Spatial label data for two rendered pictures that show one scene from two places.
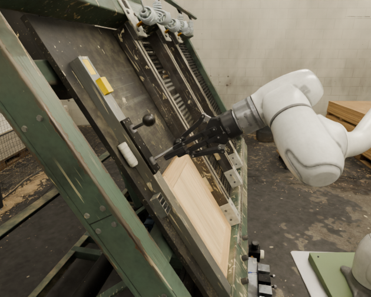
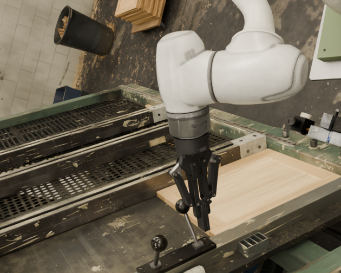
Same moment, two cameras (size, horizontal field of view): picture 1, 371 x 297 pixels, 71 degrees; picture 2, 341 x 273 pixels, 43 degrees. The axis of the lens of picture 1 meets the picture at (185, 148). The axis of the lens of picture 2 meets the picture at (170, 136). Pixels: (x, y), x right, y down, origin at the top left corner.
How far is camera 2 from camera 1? 36 cm
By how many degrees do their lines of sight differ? 13
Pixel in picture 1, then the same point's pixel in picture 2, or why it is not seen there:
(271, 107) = (199, 97)
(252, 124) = (205, 119)
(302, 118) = (231, 73)
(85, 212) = not seen: outside the picture
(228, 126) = (198, 148)
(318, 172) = (300, 78)
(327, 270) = not seen: outside the picture
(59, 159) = not seen: outside the picture
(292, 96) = (196, 71)
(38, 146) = not seen: outside the picture
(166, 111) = (104, 207)
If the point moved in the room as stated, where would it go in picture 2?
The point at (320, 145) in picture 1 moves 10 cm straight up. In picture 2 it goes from (273, 67) to (230, 48)
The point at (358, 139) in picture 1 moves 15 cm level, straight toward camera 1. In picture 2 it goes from (261, 14) to (304, 46)
